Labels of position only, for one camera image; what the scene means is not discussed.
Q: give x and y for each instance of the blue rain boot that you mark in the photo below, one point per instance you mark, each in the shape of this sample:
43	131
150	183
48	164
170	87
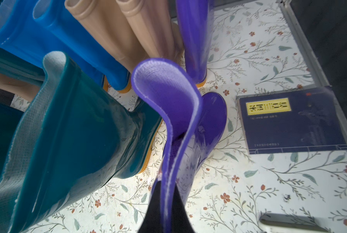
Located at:
53	16
23	37

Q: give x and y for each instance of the dark blue book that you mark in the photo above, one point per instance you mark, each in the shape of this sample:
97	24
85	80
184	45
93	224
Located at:
298	121

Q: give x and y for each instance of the purple front boot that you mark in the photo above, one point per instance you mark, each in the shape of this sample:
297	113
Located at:
194	122
195	21

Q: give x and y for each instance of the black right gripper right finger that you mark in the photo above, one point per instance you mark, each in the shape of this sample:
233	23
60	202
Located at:
180	222

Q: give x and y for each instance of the beige rain boot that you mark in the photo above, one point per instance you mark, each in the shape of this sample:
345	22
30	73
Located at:
104	21
152	25

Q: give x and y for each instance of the teal front boot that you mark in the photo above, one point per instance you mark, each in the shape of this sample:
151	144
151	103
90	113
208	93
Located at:
17	77
72	139

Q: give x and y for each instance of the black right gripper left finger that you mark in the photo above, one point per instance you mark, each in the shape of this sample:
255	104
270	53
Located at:
152	219

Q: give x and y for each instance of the floral floor mat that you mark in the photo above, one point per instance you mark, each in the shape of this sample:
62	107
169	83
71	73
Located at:
254	52

